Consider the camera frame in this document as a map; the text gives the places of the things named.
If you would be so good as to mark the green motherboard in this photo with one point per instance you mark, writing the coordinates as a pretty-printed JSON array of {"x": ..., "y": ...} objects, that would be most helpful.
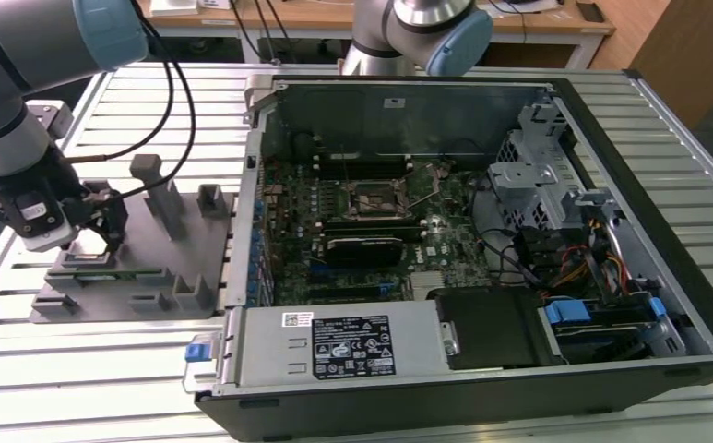
[{"x": 454, "y": 217}]

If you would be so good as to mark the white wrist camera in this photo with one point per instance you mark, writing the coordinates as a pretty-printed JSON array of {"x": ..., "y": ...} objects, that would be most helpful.
[{"x": 48, "y": 237}]

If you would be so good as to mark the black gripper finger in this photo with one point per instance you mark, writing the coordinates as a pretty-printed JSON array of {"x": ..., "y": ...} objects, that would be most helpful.
[{"x": 119, "y": 221}]

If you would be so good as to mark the grey metal drive cage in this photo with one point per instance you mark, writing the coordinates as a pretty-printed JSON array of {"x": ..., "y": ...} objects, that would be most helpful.
[{"x": 518, "y": 182}]

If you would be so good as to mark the black graphics card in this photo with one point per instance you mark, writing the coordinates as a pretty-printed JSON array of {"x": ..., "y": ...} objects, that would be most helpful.
[{"x": 362, "y": 251}]

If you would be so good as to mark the silver chipset heat sink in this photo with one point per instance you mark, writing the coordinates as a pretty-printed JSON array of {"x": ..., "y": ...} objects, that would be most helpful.
[{"x": 426, "y": 283}]

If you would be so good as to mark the black phone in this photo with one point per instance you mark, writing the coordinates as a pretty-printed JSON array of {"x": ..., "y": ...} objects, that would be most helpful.
[{"x": 590, "y": 13}]

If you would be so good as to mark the green RAM stick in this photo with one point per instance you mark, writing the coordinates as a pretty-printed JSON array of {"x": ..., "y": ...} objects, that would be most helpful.
[{"x": 125, "y": 276}]

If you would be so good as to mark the wooden desk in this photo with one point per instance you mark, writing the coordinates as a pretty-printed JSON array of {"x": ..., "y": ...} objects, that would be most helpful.
[{"x": 331, "y": 14}]

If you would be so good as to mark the blue case latch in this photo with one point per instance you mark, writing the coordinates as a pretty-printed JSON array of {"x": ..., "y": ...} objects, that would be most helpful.
[{"x": 195, "y": 353}]

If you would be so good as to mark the wooden cabinet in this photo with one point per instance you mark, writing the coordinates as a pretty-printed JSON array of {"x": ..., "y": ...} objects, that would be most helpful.
[{"x": 688, "y": 55}]

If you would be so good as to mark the black RAM slot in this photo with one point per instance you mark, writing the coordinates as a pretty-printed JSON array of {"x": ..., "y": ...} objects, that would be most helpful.
[
  {"x": 362, "y": 160},
  {"x": 369, "y": 224},
  {"x": 362, "y": 171},
  {"x": 369, "y": 234}
]

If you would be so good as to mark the small white box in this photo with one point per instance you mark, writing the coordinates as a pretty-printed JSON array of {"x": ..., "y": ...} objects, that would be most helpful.
[{"x": 215, "y": 3}]

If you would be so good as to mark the CPU socket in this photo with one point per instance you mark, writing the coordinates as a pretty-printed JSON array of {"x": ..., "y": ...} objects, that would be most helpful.
[{"x": 373, "y": 199}]

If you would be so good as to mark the grey wrist bracket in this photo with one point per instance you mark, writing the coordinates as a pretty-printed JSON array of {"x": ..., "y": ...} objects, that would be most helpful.
[{"x": 54, "y": 117}]

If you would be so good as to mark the black open PC case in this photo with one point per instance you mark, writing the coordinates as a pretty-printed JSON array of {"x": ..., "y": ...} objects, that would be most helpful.
[{"x": 393, "y": 406}]

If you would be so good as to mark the grey parts rack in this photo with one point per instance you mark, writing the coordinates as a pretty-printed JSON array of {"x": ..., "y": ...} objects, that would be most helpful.
[{"x": 165, "y": 272}]

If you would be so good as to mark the black expansion slot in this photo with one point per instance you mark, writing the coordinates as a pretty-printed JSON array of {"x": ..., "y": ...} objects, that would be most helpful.
[{"x": 343, "y": 292}]

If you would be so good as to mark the black plastic shroud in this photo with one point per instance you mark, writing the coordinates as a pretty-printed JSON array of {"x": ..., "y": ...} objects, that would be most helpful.
[{"x": 491, "y": 327}]

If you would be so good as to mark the hard disk in blue carrier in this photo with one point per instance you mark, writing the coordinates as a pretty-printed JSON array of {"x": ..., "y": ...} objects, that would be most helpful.
[{"x": 568, "y": 311}]

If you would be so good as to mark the grey power supply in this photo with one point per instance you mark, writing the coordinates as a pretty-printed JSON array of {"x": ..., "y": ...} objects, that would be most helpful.
[{"x": 270, "y": 341}]

